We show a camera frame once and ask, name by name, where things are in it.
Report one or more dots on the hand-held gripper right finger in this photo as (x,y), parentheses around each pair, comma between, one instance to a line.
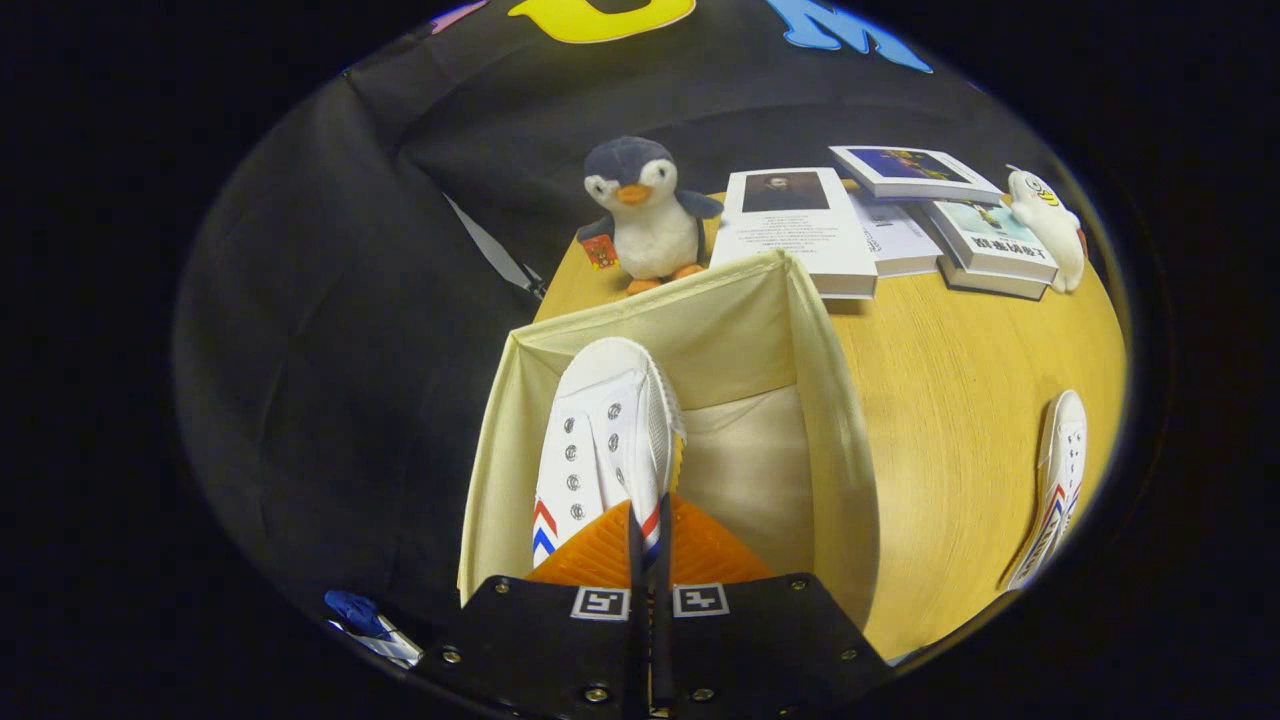
(760,640)

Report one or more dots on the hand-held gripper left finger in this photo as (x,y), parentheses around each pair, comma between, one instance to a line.
(540,640)

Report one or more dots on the beige fabric storage box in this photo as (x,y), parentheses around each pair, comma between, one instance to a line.
(740,470)

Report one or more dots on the white canvas shoe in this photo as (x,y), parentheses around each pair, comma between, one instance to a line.
(600,430)
(1060,470)

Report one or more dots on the blue and white object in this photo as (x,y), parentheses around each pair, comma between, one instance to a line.
(355,612)

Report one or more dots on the black backdrop cloth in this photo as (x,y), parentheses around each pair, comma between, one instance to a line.
(330,300)

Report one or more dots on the white book with portrait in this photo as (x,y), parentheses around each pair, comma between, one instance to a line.
(790,240)

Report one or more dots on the thin white booklet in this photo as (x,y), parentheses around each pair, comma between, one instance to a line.
(895,240)

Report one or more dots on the plain white thick book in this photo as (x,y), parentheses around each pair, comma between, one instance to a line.
(990,284)

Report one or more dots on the grey penguin plush toy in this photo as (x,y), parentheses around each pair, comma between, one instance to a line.
(650,230)

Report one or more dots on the book with teal cover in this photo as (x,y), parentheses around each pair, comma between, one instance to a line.
(990,235)

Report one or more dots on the book with dark blue cover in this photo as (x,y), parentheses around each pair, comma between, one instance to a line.
(910,165)

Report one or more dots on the white duck plush toy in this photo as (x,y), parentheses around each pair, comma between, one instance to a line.
(1045,220)

